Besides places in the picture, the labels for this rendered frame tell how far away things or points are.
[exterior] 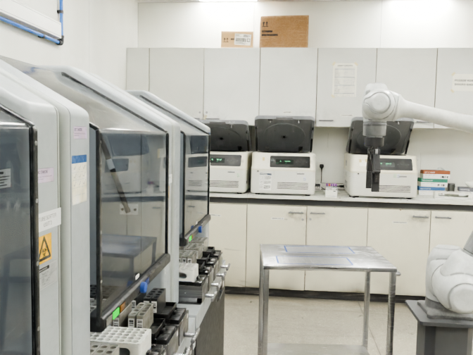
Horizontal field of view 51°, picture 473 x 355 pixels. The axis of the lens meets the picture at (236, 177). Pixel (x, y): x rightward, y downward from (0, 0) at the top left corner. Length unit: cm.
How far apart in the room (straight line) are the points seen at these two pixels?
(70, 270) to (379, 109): 121
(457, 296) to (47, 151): 144
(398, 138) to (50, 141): 401
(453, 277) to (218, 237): 276
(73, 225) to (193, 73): 371
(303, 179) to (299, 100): 75
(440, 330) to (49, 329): 157
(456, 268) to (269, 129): 289
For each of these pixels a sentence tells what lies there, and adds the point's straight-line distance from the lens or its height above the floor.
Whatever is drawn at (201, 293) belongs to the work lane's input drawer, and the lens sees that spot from 199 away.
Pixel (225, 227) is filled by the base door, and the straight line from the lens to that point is 433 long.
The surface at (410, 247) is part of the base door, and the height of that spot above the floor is 49.
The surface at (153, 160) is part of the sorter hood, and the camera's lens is 149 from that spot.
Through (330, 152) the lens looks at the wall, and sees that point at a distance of 487.
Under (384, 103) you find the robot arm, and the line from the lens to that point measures 182.
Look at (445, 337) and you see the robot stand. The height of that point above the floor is 63.
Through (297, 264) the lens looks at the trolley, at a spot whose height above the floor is 82.
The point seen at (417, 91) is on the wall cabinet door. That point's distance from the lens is 466.
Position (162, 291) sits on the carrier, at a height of 88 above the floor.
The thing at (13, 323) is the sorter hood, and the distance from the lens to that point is 83.
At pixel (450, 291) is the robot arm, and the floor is 87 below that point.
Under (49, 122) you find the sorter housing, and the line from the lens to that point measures 91.
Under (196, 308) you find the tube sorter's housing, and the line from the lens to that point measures 195.
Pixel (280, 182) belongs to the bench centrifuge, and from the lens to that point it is 425.
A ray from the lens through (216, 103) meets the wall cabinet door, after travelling 457.
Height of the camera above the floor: 139
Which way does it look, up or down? 5 degrees down
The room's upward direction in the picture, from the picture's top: 1 degrees clockwise
